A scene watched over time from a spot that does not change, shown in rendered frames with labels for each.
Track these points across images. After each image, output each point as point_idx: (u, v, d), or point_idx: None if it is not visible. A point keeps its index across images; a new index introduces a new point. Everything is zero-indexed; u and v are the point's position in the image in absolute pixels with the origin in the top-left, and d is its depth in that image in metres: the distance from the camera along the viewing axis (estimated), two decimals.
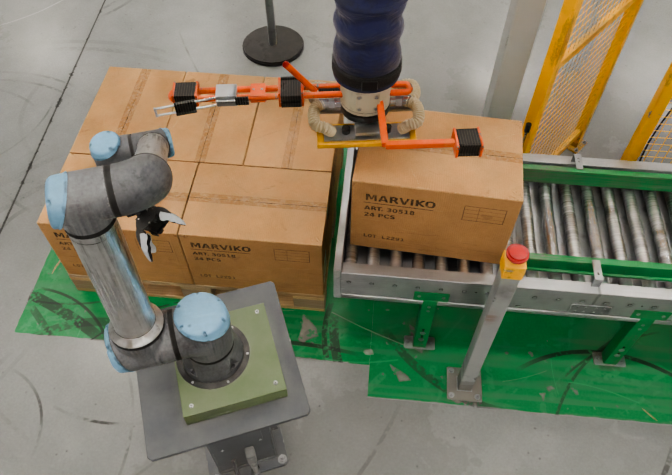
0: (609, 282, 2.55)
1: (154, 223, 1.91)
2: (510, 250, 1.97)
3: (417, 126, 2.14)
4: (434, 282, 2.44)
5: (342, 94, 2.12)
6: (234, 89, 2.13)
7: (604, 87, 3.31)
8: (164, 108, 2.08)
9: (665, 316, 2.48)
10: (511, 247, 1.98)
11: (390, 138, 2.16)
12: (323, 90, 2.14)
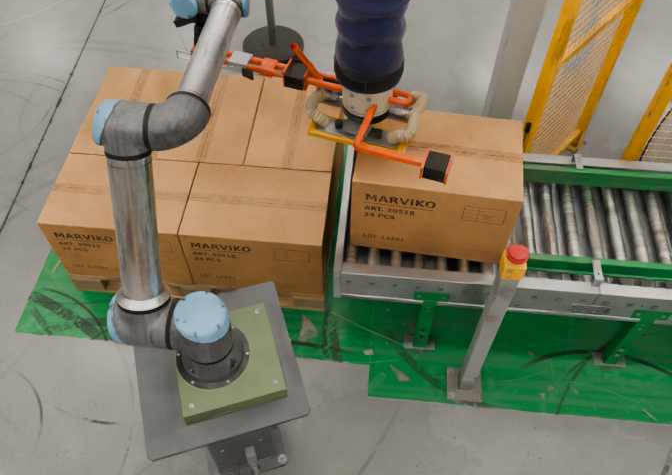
0: (609, 282, 2.55)
1: None
2: (510, 250, 1.97)
3: (405, 139, 2.10)
4: (434, 282, 2.44)
5: (342, 89, 2.14)
6: (247, 58, 2.22)
7: (604, 87, 3.31)
8: (184, 53, 2.25)
9: (665, 316, 2.48)
10: (511, 247, 1.98)
11: (377, 144, 2.14)
12: (327, 80, 2.17)
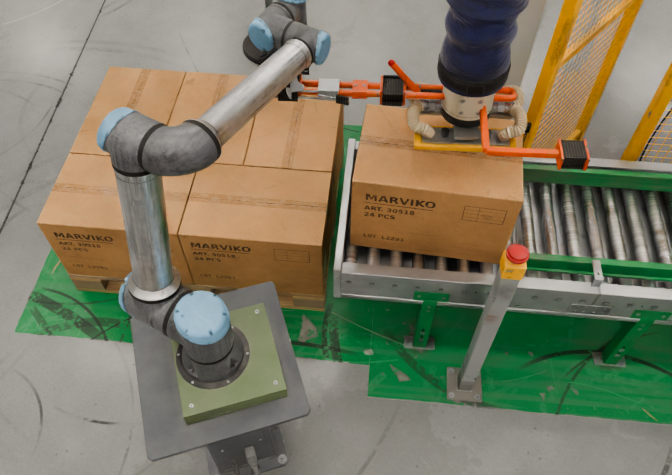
0: (609, 282, 2.55)
1: None
2: (510, 250, 1.97)
3: (519, 134, 2.09)
4: (434, 282, 2.44)
5: (444, 97, 2.10)
6: (336, 84, 2.14)
7: (604, 87, 3.31)
8: None
9: (665, 316, 2.48)
10: (511, 247, 1.98)
11: (489, 144, 2.12)
12: (425, 90, 2.12)
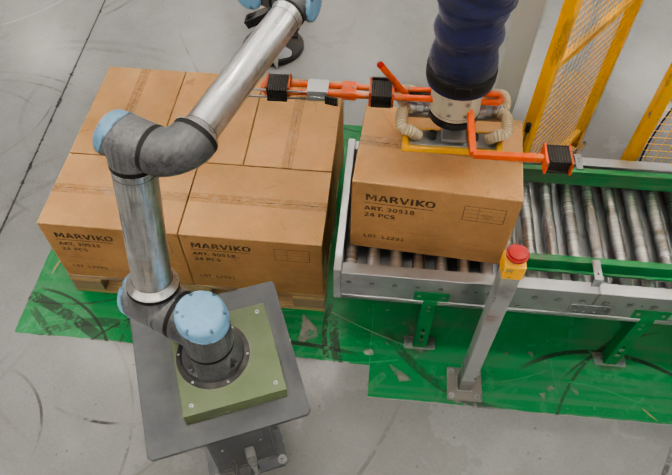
0: (609, 282, 2.55)
1: None
2: (510, 250, 1.97)
3: (505, 138, 2.11)
4: (434, 282, 2.44)
5: (432, 99, 2.12)
6: (326, 84, 2.15)
7: (604, 87, 3.31)
8: (257, 90, 2.14)
9: (665, 316, 2.48)
10: (511, 247, 1.98)
11: (476, 147, 2.14)
12: (414, 93, 2.14)
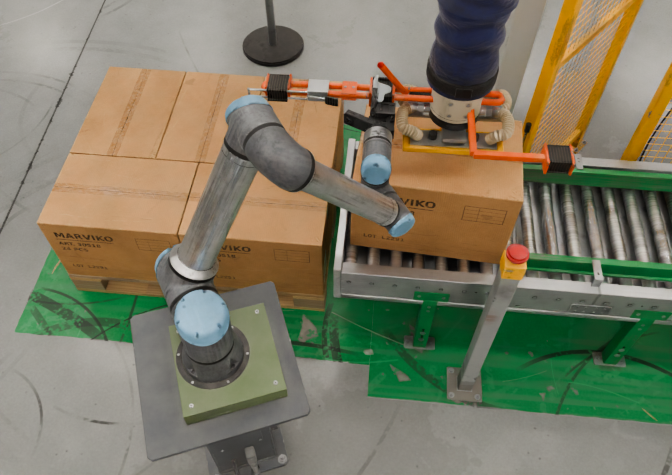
0: (609, 282, 2.55)
1: None
2: (510, 250, 1.97)
3: (506, 138, 2.11)
4: (434, 282, 2.44)
5: (433, 99, 2.12)
6: (326, 85, 2.15)
7: (604, 87, 3.31)
8: (257, 90, 2.14)
9: (665, 316, 2.48)
10: (511, 247, 1.98)
11: (477, 147, 2.14)
12: (414, 93, 2.14)
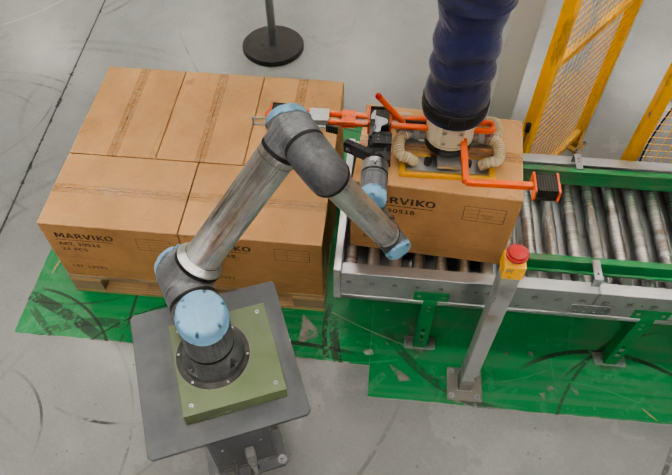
0: (609, 282, 2.55)
1: None
2: (510, 250, 1.97)
3: (497, 165, 2.23)
4: (434, 282, 2.44)
5: (428, 128, 2.23)
6: (327, 113, 2.26)
7: (604, 87, 3.31)
8: (261, 119, 2.25)
9: (665, 316, 2.48)
10: (511, 247, 1.98)
11: (469, 173, 2.25)
12: (410, 122, 2.25)
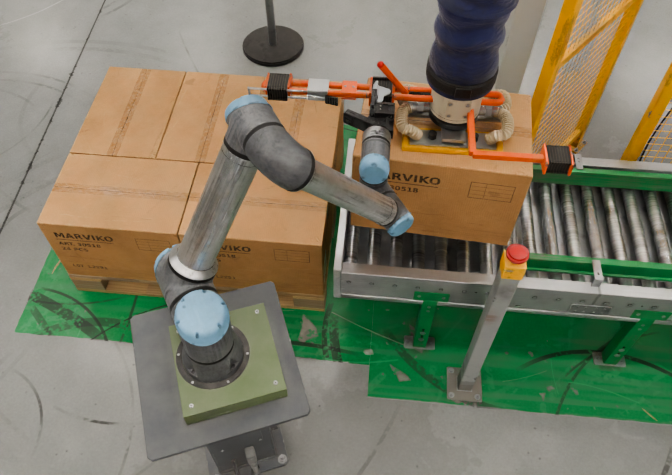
0: (609, 282, 2.55)
1: None
2: (510, 250, 1.97)
3: (505, 138, 2.11)
4: (434, 282, 2.44)
5: (433, 99, 2.12)
6: (326, 84, 2.15)
7: (604, 87, 3.31)
8: (258, 89, 2.14)
9: (665, 316, 2.48)
10: (511, 247, 1.98)
11: (476, 147, 2.14)
12: (414, 93, 2.14)
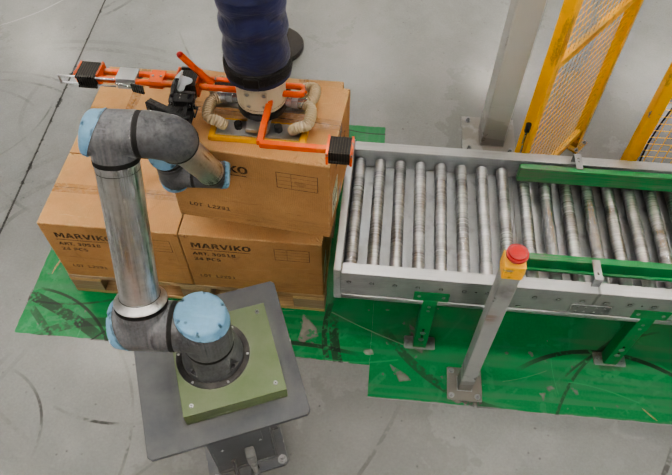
0: (609, 282, 2.55)
1: None
2: (510, 250, 1.97)
3: (305, 129, 2.16)
4: (434, 282, 2.44)
5: (236, 90, 2.17)
6: (135, 73, 2.20)
7: (604, 87, 3.31)
8: (67, 76, 2.19)
9: (665, 316, 2.48)
10: (511, 247, 1.98)
11: (279, 138, 2.19)
12: (219, 83, 2.18)
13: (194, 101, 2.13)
